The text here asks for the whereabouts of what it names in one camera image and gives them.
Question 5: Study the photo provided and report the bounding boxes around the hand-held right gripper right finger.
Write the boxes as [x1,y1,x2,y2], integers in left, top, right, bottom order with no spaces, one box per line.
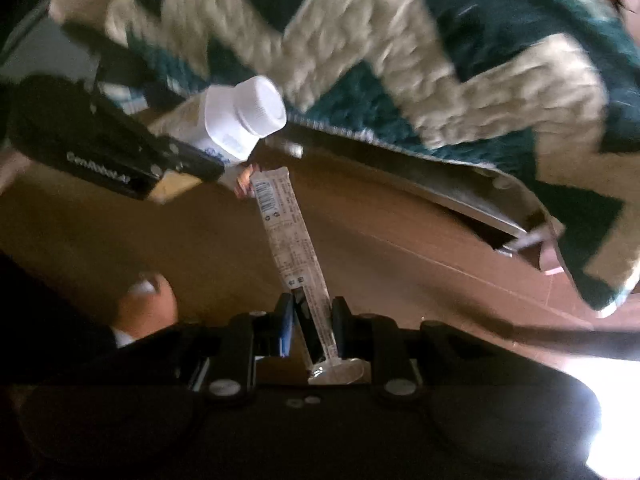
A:
[331,296,482,404]

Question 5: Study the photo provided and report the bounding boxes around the red orange snack packet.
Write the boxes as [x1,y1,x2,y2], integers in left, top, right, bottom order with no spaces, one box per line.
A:
[232,162,262,200]

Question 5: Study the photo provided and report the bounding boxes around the white capped plastic bottle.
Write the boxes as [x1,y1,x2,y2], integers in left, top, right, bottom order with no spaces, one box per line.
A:
[145,75,289,206]

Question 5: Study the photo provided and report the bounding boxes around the clear plastic lid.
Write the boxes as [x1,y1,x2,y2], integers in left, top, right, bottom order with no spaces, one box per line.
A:
[307,356,367,386]

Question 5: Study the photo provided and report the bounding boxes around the metal bed bracket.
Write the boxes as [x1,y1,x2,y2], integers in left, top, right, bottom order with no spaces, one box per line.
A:
[495,220,557,261]

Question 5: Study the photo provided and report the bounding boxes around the long white stick packet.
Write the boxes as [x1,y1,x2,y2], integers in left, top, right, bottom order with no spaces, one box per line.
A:
[250,169,347,381]

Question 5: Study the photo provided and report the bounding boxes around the green and cream blanket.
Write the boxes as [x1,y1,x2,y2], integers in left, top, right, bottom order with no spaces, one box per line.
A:
[50,0,640,319]

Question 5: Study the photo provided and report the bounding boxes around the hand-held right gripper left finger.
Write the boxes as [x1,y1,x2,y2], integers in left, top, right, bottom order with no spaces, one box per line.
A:
[170,292,296,406]

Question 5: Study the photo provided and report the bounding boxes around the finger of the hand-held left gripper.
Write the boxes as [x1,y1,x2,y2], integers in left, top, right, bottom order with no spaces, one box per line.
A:
[150,132,227,187]

